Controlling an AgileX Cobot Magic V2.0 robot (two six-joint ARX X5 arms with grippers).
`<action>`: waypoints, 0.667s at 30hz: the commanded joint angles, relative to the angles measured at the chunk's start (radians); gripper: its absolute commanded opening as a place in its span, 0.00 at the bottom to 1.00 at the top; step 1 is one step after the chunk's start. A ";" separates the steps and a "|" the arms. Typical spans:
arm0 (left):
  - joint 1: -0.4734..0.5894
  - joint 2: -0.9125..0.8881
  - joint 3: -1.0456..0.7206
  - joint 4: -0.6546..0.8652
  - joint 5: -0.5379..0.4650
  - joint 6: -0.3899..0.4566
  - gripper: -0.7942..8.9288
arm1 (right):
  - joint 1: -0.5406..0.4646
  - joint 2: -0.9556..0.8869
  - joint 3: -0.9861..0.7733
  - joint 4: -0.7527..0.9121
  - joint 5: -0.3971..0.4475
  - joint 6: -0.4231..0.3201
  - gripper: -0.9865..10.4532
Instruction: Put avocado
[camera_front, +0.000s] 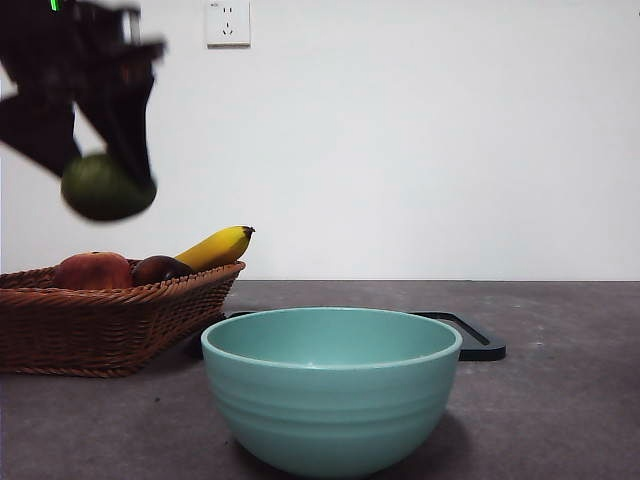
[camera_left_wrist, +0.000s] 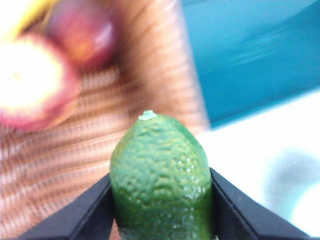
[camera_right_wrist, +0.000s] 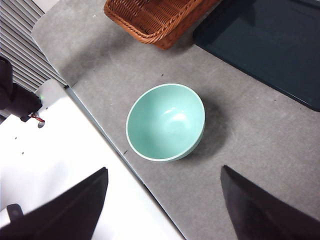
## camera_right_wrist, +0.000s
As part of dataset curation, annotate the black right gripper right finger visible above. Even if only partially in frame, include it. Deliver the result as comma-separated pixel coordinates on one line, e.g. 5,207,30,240
220,164,320,240

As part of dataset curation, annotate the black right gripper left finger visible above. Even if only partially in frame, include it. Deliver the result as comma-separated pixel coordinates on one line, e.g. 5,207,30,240
0,166,110,240

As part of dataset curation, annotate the teal ribbed bowl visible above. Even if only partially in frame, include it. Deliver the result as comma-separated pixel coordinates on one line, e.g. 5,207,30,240
125,83,206,162

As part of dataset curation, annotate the grey ribbed panel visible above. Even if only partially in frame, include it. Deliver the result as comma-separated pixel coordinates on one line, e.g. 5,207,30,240
0,0,68,93

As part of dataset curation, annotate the dark rectangular tray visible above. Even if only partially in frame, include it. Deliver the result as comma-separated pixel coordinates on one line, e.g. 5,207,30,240
192,0,320,113

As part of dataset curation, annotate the brown wicker basket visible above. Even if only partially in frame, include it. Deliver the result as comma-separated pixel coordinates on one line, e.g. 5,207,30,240
103,0,221,50

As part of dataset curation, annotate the red cable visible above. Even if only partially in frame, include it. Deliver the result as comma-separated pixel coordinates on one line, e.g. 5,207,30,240
28,112,46,124

